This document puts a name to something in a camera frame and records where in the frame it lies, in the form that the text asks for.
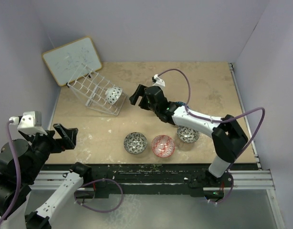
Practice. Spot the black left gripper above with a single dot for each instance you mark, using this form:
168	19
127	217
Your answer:
68	135

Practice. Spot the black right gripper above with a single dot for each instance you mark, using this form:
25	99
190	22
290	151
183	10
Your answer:
140	92

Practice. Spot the white black diamond bowl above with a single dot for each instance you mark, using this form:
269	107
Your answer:
113	94

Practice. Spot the black leaf pattern bowl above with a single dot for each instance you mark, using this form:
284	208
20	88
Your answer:
135	143

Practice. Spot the red geometric pattern bowl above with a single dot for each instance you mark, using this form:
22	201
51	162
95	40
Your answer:
163	146

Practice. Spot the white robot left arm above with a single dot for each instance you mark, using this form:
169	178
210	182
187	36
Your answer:
21	160

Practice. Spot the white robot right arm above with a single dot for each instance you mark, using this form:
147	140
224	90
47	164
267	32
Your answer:
228	137

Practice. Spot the yellow framed whiteboard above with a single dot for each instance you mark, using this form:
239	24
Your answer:
72	60

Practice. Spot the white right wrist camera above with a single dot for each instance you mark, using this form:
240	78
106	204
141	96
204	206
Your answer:
157	81

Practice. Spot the white wire dish rack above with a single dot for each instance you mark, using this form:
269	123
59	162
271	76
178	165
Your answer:
90	90

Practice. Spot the black aluminium base frame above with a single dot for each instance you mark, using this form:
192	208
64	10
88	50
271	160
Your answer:
173	179

